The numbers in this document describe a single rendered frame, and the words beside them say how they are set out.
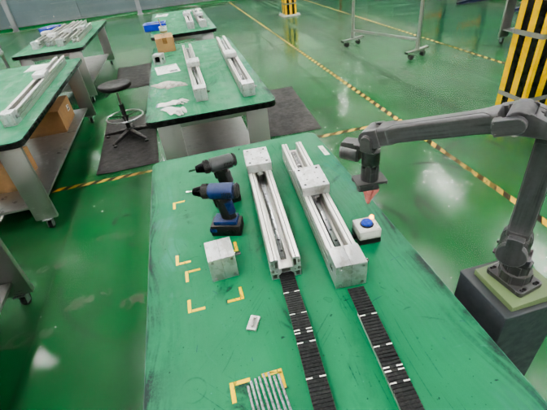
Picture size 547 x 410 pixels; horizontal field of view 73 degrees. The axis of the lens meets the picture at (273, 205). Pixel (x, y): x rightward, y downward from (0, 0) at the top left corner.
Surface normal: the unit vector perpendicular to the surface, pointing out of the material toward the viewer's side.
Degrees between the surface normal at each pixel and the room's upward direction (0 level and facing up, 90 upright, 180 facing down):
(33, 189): 90
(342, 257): 0
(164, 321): 0
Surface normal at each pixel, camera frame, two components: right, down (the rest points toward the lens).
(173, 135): 0.24, 0.54
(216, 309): -0.10, -0.81
